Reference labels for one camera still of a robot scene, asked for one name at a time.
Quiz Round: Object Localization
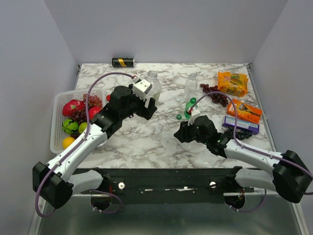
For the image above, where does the dark grape bunch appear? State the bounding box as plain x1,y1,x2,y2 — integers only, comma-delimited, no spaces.
224,128,252,141

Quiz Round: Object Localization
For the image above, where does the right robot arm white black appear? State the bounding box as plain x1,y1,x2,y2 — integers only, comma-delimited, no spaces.
174,116,313,203

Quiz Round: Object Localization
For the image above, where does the orange fruit toy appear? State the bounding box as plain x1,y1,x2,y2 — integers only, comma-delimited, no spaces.
62,137,75,149

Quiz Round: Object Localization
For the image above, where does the red grape bunch on table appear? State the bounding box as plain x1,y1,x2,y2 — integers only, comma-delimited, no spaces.
200,84,228,107

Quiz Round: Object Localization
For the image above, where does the large clear bottle white cap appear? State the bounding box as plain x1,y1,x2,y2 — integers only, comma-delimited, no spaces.
135,70,162,123

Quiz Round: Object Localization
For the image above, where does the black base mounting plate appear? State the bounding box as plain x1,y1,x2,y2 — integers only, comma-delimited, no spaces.
70,166,277,205

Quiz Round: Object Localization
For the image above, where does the clear plastic water bottle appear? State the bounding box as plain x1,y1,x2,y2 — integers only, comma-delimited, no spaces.
184,73,198,101

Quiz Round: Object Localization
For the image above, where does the red grape bunch in basket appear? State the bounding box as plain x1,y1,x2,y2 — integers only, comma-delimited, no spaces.
70,94,103,139

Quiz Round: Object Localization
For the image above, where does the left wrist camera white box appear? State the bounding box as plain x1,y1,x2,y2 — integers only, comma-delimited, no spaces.
132,79,153,100

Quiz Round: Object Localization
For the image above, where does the orange snack bag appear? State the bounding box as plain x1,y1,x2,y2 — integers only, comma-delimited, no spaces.
218,71,248,97

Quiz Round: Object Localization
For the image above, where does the white plastic basket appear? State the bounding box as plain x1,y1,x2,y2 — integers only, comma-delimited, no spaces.
50,88,106,154

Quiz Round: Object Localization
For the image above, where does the black battery with gold band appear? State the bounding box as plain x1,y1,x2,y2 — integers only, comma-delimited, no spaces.
112,58,135,68

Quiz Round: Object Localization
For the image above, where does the orange razor box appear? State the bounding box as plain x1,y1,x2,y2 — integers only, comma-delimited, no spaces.
227,99,262,124

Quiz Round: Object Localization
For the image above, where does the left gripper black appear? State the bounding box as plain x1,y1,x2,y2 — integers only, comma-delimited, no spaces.
120,84,157,120

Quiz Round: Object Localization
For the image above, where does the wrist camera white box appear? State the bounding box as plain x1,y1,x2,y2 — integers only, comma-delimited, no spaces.
132,79,153,100
186,107,201,125

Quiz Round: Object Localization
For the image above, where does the green pear toy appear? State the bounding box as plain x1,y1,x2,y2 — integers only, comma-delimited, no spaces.
78,122,88,134

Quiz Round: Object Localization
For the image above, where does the small green bottle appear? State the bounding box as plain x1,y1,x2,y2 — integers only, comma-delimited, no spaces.
184,97,197,119

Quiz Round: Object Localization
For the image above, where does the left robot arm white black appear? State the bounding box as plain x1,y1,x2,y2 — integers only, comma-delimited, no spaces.
32,82,157,209

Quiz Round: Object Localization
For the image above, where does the green watermelon toy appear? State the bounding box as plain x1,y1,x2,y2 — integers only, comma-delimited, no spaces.
62,118,79,134

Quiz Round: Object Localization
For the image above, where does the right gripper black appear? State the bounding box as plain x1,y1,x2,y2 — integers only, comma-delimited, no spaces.
174,117,209,145

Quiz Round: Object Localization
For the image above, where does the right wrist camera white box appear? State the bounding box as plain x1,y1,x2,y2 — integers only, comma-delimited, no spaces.
186,107,201,125

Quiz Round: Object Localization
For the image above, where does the purple box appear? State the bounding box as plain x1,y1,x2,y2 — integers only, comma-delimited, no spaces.
222,116,260,135

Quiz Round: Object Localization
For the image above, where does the red apple toy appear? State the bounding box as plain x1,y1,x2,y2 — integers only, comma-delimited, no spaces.
89,107,102,120

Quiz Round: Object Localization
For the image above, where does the red dragon fruit toy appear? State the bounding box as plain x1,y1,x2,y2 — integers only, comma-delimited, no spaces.
62,99,85,117

